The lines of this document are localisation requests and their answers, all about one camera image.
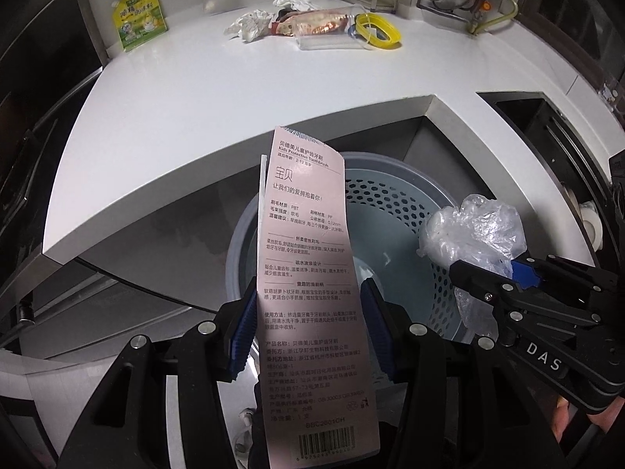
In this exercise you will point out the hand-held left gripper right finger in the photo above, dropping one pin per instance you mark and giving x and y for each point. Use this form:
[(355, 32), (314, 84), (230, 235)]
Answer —
[(378, 330)]

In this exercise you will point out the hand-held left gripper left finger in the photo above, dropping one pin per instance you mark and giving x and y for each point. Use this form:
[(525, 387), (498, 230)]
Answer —
[(243, 325)]

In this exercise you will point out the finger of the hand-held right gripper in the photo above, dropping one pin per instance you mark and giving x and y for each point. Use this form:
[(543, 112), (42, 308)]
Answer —
[(481, 281), (527, 273)]

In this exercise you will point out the clear plastic bag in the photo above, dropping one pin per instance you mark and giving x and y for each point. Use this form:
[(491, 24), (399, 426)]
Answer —
[(468, 229)]

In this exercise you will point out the pink toothbrush packaging card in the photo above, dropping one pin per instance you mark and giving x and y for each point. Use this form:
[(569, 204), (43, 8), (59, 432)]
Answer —
[(307, 254)]

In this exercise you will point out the grey perforated trash bin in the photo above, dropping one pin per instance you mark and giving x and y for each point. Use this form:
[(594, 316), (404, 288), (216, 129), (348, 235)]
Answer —
[(390, 190)]

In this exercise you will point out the white tissue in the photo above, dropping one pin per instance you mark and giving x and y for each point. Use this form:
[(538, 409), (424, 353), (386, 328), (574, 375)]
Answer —
[(293, 2), (249, 25)]

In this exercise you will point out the red gold snack wrapper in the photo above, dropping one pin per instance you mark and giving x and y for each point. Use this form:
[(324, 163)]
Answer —
[(320, 22)]

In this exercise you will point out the person's right hand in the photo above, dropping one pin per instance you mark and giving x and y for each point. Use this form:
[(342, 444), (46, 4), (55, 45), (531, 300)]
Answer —
[(564, 420)]

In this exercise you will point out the white round object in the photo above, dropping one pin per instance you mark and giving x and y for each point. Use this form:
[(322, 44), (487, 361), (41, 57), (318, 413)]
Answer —
[(592, 220)]

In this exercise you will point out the dark kitchen sink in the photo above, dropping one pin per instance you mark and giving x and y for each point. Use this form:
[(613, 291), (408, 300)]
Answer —
[(537, 141)]

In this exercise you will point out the clear glass cup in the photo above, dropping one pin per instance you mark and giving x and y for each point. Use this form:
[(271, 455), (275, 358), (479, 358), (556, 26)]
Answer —
[(608, 90)]

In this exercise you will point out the clear plastic packaging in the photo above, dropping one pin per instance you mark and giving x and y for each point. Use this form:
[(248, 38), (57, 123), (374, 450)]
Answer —
[(332, 41)]

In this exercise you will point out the yellow seasoning pouch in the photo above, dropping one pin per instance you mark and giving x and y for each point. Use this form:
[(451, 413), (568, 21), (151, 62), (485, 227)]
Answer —
[(139, 17)]

